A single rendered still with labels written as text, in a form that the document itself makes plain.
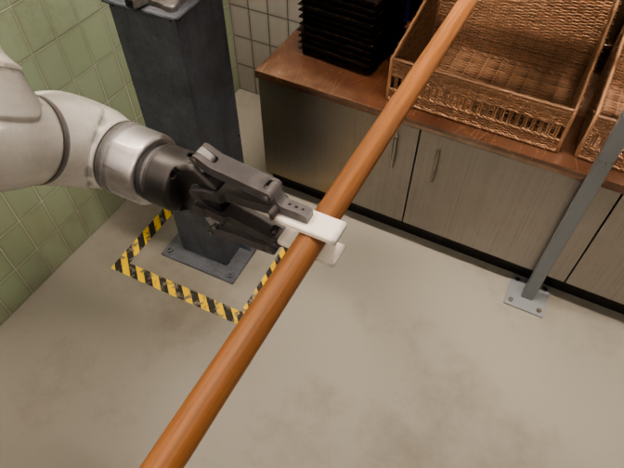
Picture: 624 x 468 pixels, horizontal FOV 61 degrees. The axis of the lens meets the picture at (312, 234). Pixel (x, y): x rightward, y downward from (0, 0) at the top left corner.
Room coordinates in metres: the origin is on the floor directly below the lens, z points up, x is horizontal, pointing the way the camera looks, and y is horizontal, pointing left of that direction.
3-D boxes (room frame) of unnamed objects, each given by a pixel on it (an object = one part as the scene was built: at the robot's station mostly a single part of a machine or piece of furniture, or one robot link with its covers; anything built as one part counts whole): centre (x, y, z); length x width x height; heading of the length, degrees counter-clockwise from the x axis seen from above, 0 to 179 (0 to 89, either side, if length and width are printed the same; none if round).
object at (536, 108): (1.50, -0.59, 0.72); 0.56 x 0.49 x 0.28; 62
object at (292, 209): (0.37, 0.02, 1.23); 0.05 x 0.01 x 0.03; 63
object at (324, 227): (0.36, 0.00, 1.21); 0.07 x 0.03 x 0.01; 63
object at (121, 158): (0.47, 0.20, 1.20); 0.09 x 0.06 x 0.09; 153
